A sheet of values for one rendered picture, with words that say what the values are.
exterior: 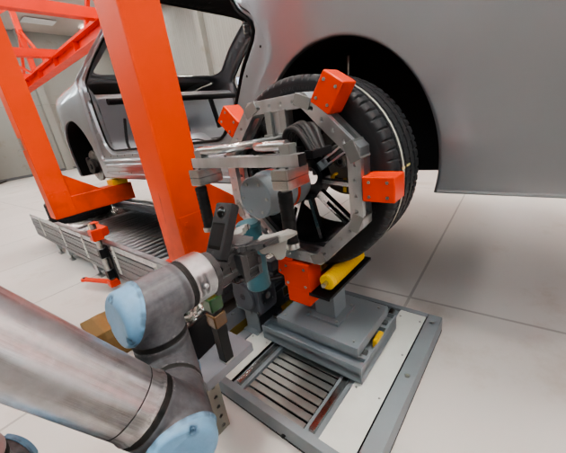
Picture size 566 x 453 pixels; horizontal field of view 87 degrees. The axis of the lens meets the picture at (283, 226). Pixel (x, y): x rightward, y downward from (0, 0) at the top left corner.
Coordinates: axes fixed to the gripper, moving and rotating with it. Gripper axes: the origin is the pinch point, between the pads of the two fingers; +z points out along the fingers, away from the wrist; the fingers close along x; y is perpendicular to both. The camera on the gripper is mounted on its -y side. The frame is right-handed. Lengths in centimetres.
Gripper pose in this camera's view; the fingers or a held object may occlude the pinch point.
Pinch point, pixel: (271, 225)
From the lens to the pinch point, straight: 69.9
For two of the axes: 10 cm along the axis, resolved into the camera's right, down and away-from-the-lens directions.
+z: 6.2, -3.4, 7.0
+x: 7.7, 1.0, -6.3
